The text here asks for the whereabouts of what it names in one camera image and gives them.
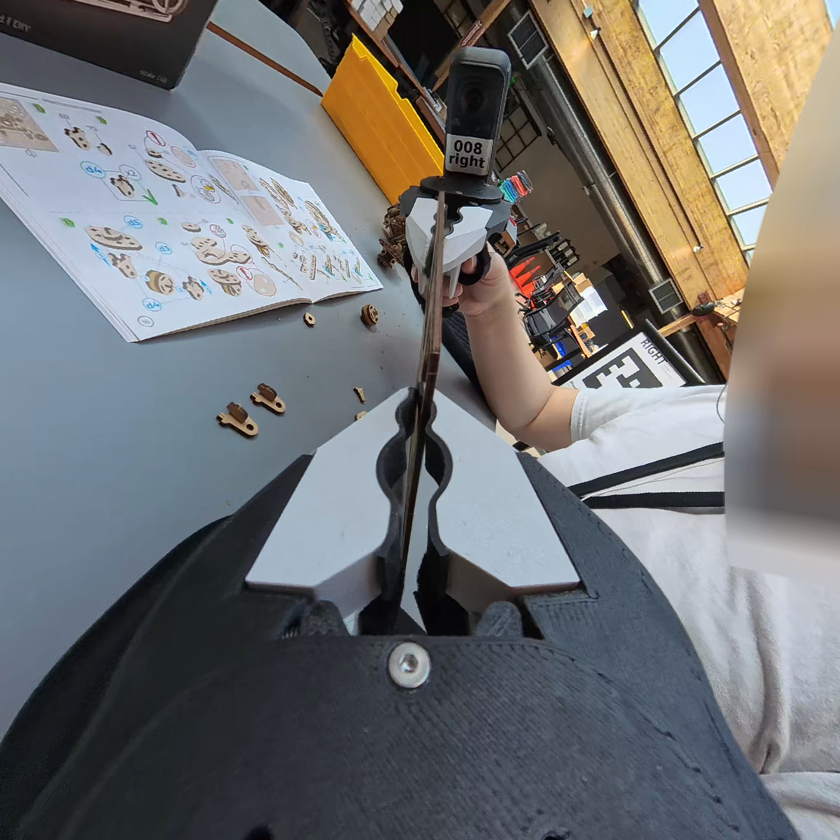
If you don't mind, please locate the black model kit box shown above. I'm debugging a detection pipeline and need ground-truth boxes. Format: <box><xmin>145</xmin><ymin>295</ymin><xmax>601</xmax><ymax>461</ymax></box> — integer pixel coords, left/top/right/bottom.
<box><xmin>0</xmin><ymin>0</ymin><xmax>221</xmax><ymax>91</ymax></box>

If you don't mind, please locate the plywood parts sheet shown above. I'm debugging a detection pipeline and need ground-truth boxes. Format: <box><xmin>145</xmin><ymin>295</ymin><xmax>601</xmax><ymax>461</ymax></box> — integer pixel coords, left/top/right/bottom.
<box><xmin>397</xmin><ymin>189</ymin><xmax>450</xmax><ymax>592</ymax></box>

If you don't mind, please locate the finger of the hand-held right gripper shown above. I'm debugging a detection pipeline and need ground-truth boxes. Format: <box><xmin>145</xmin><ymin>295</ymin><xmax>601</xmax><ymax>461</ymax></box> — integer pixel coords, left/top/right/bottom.
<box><xmin>405</xmin><ymin>196</ymin><xmax>438</xmax><ymax>298</ymax></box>
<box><xmin>440</xmin><ymin>207</ymin><xmax>491</xmax><ymax>298</ymax></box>

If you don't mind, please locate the partly built wooden model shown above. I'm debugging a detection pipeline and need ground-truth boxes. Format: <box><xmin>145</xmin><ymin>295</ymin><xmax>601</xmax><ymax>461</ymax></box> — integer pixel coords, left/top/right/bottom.
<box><xmin>376</xmin><ymin>203</ymin><xmax>411</xmax><ymax>270</ymax></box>

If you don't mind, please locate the open instruction booklet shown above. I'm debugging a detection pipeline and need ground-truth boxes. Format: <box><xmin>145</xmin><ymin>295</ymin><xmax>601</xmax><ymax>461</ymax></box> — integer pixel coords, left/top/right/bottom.
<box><xmin>0</xmin><ymin>82</ymin><xmax>383</xmax><ymax>343</ymax></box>

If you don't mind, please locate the black neck strap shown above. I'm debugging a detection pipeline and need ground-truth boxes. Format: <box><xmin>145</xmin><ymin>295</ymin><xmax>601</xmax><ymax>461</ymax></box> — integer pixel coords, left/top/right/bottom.
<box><xmin>567</xmin><ymin>443</ymin><xmax>726</xmax><ymax>509</ymax></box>

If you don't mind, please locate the yellow plastic bin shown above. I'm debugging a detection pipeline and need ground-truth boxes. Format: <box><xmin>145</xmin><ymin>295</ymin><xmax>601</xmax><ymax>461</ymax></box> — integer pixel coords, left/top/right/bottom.
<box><xmin>320</xmin><ymin>33</ymin><xmax>446</xmax><ymax>206</ymax></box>

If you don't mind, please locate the metal ventilation duct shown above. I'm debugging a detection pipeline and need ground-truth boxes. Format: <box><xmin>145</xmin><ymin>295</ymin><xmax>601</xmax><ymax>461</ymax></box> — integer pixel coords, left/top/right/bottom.
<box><xmin>528</xmin><ymin>62</ymin><xmax>667</xmax><ymax>290</ymax></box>

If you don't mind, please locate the person's right hand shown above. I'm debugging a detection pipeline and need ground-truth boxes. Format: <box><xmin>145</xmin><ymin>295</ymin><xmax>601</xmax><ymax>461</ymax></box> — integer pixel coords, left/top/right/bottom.
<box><xmin>412</xmin><ymin>252</ymin><xmax>521</xmax><ymax>319</ymax></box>

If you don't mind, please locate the person's white shirt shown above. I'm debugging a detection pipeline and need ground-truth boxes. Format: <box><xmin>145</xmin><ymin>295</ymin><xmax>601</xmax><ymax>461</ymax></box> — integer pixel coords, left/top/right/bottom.
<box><xmin>538</xmin><ymin>384</ymin><xmax>840</xmax><ymax>840</ymax></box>

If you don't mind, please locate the framed marker code sign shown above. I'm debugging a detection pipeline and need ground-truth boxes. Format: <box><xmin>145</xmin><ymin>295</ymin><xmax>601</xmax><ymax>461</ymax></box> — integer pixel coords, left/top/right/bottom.
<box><xmin>551</xmin><ymin>319</ymin><xmax>706</xmax><ymax>391</ymax></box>

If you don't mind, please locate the stack of small white boxes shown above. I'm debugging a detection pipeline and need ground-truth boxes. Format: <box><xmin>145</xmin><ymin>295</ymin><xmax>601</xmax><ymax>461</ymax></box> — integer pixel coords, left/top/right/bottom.
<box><xmin>351</xmin><ymin>0</ymin><xmax>404</xmax><ymax>34</ymax></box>

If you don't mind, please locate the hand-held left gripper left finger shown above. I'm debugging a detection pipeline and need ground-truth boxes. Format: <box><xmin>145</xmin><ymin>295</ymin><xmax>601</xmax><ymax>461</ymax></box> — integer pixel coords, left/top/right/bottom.
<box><xmin>245</xmin><ymin>386</ymin><xmax>417</xmax><ymax>636</ymax></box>

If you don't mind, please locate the person's right forearm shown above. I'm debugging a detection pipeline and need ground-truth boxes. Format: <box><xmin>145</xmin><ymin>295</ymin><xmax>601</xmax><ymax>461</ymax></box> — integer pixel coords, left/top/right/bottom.
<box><xmin>462</xmin><ymin>302</ymin><xmax>578</xmax><ymax>454</ymax></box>

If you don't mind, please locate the grey desk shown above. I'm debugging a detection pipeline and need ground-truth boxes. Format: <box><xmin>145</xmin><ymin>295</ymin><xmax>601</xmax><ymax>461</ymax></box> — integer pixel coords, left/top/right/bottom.
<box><xmin>0</xmin><ymin>0</ymin><xmax>500</xmax><ymax>742</ymax></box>

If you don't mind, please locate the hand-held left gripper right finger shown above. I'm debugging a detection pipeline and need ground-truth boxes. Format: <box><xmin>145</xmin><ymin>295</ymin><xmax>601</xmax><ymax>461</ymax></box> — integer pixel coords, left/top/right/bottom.
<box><xmin>425</xmin><ymin>392</ymin><xmax>584</xmax><ymax>621</ymax></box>

